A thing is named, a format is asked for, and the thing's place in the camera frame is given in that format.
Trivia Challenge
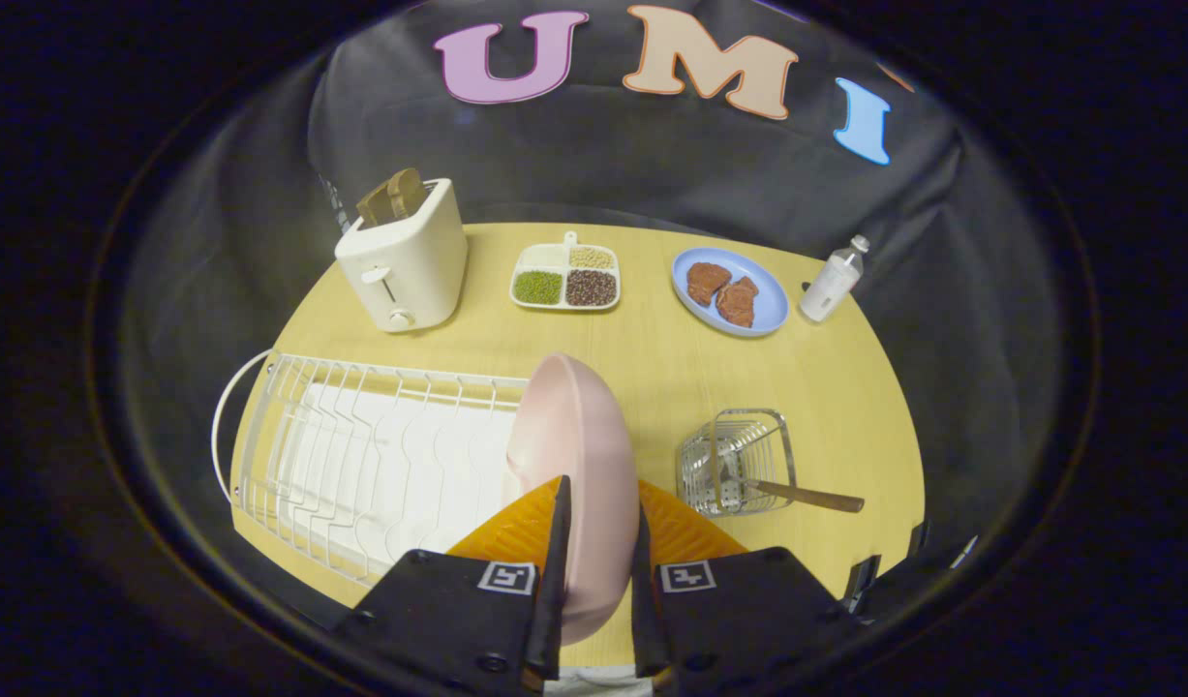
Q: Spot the white divided tray with beans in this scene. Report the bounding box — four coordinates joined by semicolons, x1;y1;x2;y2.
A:
510;231;622;312

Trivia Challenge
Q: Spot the cream toaster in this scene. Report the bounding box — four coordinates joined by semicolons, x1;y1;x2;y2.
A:
335;178;469;334

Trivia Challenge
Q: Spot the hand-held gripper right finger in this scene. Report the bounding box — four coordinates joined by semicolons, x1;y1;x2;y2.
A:
630;479;861;693

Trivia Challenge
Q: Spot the white plastic bottle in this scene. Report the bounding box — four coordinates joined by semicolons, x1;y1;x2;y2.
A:
799;235;870;323

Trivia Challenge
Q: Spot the pink plate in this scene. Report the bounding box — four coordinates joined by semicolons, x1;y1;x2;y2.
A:
505;352;641;647

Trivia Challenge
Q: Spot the brown meat piece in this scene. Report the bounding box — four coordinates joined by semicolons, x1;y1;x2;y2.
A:
686;262;733;308
716;277;760;328

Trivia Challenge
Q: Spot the metal wire basket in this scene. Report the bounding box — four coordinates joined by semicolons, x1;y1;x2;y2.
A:
678;409;798;517

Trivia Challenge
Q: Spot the brown toast slice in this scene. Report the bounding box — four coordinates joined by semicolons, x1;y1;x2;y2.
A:
388;168;428;218
356;184;395;228

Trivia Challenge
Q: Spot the white wire dish rack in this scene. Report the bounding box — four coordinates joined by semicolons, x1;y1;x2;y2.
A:
212;348;531;589

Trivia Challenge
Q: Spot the wooden handle spoon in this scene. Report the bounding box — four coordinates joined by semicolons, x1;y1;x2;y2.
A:
717;463;866;514

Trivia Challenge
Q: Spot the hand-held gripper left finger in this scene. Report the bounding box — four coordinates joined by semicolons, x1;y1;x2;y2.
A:
334;474;573;696

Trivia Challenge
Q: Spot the blue plate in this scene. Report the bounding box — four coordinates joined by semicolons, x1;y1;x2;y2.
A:
672;248;790;338

